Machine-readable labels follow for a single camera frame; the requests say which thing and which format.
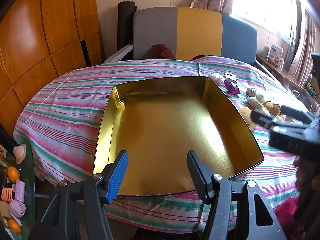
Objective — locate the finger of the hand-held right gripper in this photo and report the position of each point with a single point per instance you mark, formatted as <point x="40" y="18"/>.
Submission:
<point x="293" y="111"/>
<point x="261" y="118"/>

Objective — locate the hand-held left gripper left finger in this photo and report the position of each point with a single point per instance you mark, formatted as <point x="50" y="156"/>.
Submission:
<point x="117" y="177"/>

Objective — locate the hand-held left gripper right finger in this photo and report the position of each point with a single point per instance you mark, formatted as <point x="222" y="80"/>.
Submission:
<point x="197" y="177"/>

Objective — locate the yellow green snack packet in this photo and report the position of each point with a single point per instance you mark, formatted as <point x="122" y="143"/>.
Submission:
<point x="255" y="103"/>

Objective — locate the purple snack packet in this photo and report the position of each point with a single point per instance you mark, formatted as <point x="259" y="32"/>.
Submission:
<point x="232" y="88"/>

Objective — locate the gold tin box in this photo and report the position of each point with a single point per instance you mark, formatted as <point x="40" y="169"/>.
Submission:
<point x="162" y="130"/>

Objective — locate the clear plastic bag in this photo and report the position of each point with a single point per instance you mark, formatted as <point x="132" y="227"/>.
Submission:
<point x="217" y="78"/>

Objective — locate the person's right hand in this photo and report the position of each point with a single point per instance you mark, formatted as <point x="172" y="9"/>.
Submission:
<point x="301" y="180"/>

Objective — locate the white cup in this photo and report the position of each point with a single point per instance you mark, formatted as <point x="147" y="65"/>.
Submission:
<point x="296" y="93"/>

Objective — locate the wooden shelf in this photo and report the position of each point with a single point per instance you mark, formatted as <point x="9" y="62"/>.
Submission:
<point x="272" y="68"/>

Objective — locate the white appliance box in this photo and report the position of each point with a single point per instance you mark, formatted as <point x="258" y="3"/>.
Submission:
<point x="275" y="51"/>

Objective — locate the bright pink cloth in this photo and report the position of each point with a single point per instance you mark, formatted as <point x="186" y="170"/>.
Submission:
<point x="287" y="212"/>

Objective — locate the pink green striped tablecloth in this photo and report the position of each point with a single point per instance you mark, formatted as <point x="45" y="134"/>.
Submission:
<point x="75" y="105"/>

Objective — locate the pink ridged toy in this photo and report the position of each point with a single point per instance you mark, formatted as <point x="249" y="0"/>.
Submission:
<point x="20" y="188"/>

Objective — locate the pink round toy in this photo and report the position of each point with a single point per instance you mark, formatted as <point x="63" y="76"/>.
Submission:
<point x="20" y="153"/>

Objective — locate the orange fruit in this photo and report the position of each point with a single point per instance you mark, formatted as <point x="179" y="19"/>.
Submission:
<point x="13" y="226"/>
<point x="13" y="173"/>

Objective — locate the purple shell toy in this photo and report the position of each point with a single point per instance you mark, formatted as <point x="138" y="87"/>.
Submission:
<point x="17" y="208"/>

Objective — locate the stack of orange toy plates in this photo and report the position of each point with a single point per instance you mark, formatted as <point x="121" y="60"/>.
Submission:
<point x="7" y="194"/>

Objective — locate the black pole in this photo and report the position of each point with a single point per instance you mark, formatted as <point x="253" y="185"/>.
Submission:
<point x="6" y="138"/>

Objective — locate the dark red cloth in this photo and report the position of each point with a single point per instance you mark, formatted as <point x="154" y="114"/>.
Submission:
<point x="162" y="51"/>

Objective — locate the white foam piece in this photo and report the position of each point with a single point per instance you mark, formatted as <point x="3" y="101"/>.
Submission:
<point x="117" y="55"/>

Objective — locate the grey yellow blue sofa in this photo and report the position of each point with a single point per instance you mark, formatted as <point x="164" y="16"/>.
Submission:
<point x="155" y="30"/>

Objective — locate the black rolled mat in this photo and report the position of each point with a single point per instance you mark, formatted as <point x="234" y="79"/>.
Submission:
<point x="126" y="25"/>

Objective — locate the wooden wardrobe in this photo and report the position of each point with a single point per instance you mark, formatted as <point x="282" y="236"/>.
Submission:
<point x="37" y="42"/>

